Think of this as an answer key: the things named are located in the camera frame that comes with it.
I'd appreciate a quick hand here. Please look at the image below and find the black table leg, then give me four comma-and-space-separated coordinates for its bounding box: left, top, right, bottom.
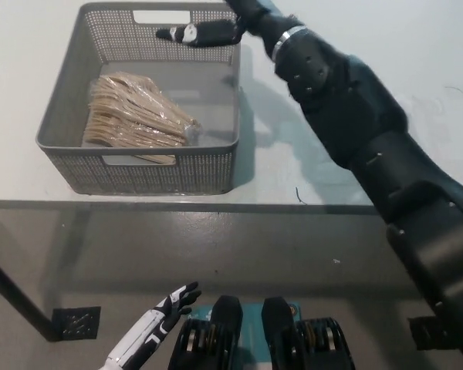
0, 250, 61, 343

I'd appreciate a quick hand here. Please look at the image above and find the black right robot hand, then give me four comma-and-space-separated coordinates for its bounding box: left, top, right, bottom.
155, 0, 306, 59

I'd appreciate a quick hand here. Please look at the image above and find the grey perforated plastic basket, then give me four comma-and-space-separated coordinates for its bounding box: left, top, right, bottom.
35, 2, 242, 196

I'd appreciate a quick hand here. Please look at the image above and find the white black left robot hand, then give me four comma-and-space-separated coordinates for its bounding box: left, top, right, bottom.
100, 281, 202, 370

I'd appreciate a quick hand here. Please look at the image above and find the clear bag of wooden cutlery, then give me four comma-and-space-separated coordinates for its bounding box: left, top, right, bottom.
80, 71, 202, 166

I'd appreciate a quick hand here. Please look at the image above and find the teal robot body panel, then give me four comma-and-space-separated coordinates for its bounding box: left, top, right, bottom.
187, 303, 302, 364

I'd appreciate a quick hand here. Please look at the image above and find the black table foot plate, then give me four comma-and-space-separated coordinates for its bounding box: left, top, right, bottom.
52, 306, 102, 342
407, 316, 451, 351

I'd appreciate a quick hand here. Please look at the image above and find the black ribbed robot body block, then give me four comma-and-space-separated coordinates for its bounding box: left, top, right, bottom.
166, 294, 243, 370

